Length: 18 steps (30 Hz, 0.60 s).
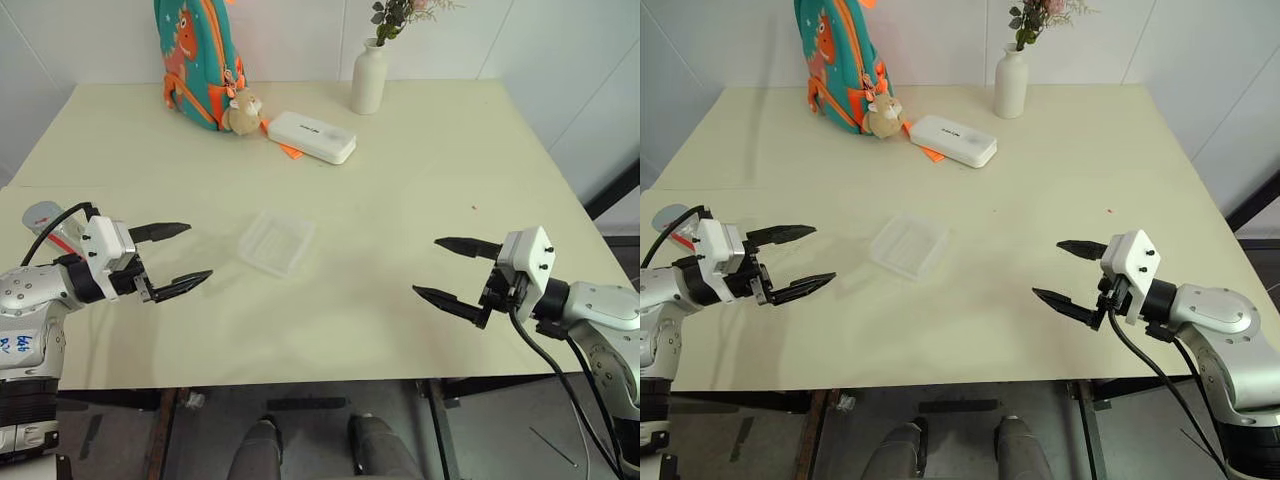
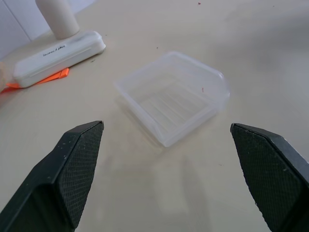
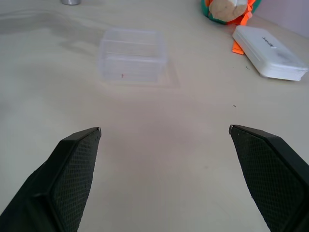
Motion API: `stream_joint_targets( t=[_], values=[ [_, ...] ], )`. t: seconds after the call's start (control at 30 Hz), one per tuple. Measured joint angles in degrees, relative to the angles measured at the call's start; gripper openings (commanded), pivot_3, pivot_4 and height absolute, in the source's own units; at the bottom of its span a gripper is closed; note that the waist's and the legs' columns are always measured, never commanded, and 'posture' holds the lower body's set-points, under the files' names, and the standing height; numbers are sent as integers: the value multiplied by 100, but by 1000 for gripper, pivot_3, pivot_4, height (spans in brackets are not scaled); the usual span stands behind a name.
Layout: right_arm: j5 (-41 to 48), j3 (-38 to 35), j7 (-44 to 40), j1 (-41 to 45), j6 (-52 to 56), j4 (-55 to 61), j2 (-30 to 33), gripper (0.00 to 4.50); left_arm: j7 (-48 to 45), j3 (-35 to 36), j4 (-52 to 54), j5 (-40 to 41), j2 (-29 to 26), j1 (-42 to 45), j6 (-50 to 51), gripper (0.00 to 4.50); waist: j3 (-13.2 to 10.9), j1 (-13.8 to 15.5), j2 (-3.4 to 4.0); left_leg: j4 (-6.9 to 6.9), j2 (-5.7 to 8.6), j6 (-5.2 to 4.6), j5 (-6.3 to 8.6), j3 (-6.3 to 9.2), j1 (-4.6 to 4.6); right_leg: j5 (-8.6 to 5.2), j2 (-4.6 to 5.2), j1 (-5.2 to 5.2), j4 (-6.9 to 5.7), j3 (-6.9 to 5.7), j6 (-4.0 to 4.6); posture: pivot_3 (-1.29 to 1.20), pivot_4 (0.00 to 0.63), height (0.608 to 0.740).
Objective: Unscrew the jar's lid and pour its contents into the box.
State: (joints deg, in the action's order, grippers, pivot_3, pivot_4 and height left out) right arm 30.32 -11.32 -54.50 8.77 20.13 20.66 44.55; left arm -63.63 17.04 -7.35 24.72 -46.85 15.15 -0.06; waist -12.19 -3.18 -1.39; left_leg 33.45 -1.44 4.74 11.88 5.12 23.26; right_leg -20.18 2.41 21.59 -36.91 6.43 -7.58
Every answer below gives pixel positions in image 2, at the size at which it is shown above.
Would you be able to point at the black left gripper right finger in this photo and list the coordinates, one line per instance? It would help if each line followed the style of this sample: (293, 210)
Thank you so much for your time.
(270, 174)

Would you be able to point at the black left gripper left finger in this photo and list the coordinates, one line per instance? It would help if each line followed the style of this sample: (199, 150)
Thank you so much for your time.
(60, 174)

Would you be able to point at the clear plastic tray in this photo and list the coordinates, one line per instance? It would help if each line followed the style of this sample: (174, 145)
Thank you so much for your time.
(172, 96)

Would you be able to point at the orange flat plastic piece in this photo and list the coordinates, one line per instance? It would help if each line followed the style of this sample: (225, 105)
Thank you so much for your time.
(51, 76)

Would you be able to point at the white lidded plastic box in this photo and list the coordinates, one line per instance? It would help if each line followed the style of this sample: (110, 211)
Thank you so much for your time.
(58, 58)

